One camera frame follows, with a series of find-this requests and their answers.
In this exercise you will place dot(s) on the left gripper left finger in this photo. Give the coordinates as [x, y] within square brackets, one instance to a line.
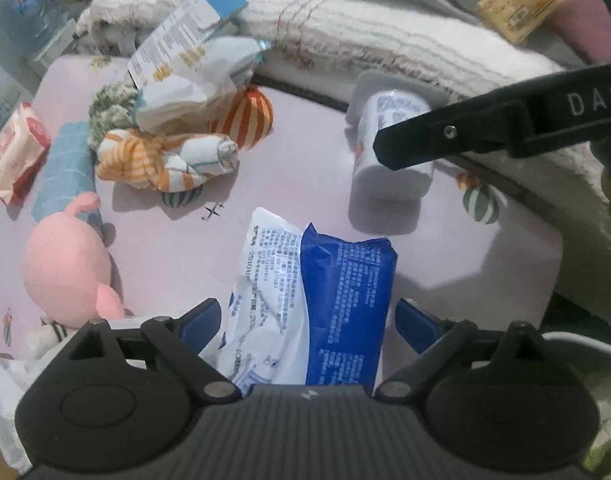
[177, 343]

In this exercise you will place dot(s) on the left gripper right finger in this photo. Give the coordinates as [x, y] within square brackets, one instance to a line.
[439, 345]

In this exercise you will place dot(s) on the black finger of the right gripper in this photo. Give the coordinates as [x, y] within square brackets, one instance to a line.
[533, 117]

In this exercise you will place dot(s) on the blue white plastic package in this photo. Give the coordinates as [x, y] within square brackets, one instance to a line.
[307, 308]

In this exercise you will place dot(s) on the yellow cracker packet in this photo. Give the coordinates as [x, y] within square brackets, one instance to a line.
[516, 20]

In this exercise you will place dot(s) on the pink plush toy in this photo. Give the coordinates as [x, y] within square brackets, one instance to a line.
[67, 270]

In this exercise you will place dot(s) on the green striped small ball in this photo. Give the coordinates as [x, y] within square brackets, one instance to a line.
[177, 200]

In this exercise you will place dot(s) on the green striped ball right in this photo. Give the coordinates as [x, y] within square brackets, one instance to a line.
[481, 204]

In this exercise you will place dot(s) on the orange white striped cloth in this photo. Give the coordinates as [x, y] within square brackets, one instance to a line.
[169, 164]

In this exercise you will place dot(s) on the light blue towel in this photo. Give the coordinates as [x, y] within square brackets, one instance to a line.
[67, 173]

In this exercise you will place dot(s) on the white plastic cup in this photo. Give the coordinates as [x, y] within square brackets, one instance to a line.
[387, 162]

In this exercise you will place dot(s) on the orange striped ball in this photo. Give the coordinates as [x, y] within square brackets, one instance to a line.
[249, 121]

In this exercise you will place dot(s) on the white rolled blanket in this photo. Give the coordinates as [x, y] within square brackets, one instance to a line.
[335, 40]

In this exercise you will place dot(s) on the crumpled white plastic bag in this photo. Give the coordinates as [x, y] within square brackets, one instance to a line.
[198, 86]

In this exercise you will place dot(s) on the green white scrunchie cloth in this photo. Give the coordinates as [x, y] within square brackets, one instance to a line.
[112, 108]

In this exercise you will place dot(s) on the pink wet wipes pack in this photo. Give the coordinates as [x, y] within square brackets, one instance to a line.
[24, 144]

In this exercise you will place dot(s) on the blue white paper box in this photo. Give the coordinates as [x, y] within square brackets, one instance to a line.
[176, 46]

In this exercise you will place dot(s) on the blue water jug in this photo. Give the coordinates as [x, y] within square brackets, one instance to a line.
[29, 25]

